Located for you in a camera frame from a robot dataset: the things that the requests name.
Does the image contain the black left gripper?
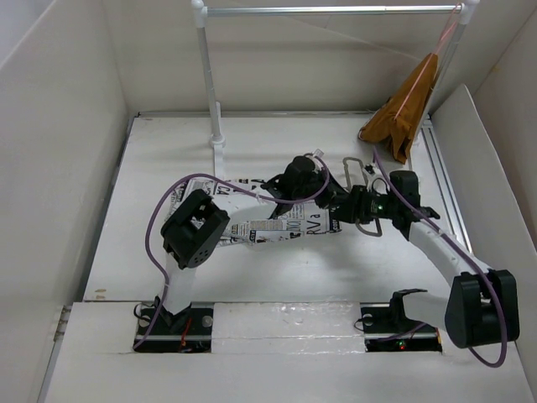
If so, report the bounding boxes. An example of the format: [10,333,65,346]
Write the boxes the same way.
[293,167,347,211]

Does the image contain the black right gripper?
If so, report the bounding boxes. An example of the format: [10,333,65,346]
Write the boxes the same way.
[328,184,399,224]

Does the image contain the grey wire hanger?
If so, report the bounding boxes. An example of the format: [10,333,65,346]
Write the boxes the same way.
[342,157,383,238]

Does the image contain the newspaper print trousers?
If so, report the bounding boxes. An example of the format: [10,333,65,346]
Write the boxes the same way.
[168,177,341,247]

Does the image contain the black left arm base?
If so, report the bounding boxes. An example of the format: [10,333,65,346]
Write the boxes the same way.
[133,297,214,353]

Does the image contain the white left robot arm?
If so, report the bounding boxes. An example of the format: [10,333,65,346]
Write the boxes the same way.
[158,155,348,333]

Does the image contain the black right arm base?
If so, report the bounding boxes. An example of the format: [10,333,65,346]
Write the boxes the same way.
[353,289,443,353]

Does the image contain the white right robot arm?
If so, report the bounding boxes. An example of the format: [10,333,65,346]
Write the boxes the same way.
[331,170,520,348]

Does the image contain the brown hanging garment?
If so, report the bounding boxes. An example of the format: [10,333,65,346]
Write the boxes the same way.
[358,53,439,164]

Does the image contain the white cardboard panel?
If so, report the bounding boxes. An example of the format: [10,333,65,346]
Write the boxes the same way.
[429,82,537,303]

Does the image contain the white metal clothes rack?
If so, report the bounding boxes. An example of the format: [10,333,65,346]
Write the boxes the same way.
[187,1,478,177]

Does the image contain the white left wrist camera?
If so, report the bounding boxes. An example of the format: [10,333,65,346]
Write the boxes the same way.
[305,149,324,166]

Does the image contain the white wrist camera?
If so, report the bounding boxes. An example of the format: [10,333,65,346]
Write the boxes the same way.
[362,164,389,191]
[305,149,324,166]

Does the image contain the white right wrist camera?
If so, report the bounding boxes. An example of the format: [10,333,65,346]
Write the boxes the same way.
[362,164,389,191]

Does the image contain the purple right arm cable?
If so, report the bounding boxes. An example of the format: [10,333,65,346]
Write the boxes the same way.
[371,144,508,368]

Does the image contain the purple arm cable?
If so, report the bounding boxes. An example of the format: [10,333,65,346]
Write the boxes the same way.
[371,144,508,368]
[144,149,331,349]

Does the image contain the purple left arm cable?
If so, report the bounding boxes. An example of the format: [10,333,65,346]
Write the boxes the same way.
[144,149,331,349]

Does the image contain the pink wire hanger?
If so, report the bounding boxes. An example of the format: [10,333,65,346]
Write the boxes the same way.
[392,3,466,123]

